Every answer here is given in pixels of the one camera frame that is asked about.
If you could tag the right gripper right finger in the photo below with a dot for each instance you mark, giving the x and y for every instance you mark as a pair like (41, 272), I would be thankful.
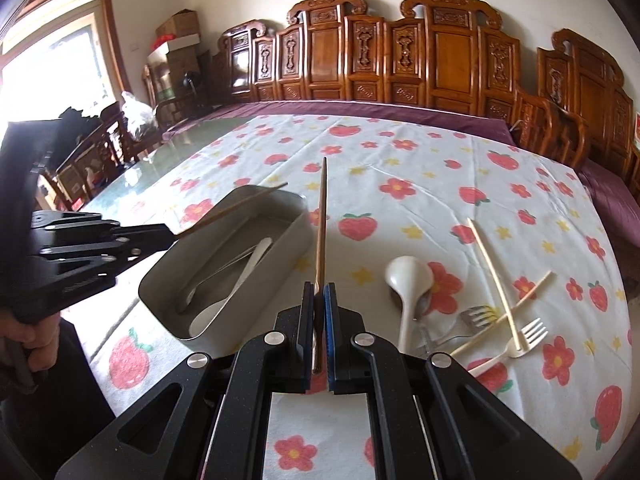
(430, 418)

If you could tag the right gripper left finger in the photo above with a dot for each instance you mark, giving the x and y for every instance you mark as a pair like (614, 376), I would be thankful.
(208, 417)

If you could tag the metal fork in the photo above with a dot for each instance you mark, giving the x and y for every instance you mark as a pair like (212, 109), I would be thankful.
(468, 323)

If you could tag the white plastic fork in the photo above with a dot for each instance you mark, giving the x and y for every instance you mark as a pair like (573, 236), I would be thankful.
(527, 340)

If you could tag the cream plastic chopstick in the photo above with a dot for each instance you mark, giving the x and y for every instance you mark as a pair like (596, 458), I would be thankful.
(495, 277)
(499, 321)

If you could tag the brown wooden chopstick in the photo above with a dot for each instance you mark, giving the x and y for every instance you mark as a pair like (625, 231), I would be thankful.
(320, 275)
(201, 224)

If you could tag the metal spoon black handle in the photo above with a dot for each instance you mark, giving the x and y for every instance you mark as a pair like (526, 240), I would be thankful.
(188, 297)

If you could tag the person's left hand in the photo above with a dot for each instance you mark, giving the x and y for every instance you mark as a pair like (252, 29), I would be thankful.
(41, 340)

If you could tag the dark wooden chair left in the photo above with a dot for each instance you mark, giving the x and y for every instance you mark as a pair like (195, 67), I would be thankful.
(105, 146)

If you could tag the grey metal rectangular tin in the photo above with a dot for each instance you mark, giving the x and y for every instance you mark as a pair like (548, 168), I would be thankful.
(210, 288)

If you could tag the white plastic bag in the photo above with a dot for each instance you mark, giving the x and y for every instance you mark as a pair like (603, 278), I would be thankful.
(139, 117)

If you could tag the strawberry flower tablecloth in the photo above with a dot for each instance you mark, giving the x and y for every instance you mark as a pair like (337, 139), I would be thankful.
(396, 189)

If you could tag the white box with red item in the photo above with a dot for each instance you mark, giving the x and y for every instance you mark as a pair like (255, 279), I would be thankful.
(160, 53)

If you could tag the brown cardboard box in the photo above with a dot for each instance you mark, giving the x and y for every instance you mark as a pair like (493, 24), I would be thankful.
(181, 24)

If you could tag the purple armchair cushion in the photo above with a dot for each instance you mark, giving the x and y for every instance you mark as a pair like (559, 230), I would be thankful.
(617, 209)

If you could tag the purple sofa cushion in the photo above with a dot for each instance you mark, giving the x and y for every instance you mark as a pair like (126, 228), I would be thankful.
(493, 129)

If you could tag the carved wooden armchair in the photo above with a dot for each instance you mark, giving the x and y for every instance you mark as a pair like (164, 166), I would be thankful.
(583, 79)

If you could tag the long carved wooden sofa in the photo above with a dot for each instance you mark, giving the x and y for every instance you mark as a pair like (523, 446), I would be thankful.
(450, 55)

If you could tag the wooden window door frame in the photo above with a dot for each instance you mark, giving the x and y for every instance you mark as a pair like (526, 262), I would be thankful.
(109, 41)

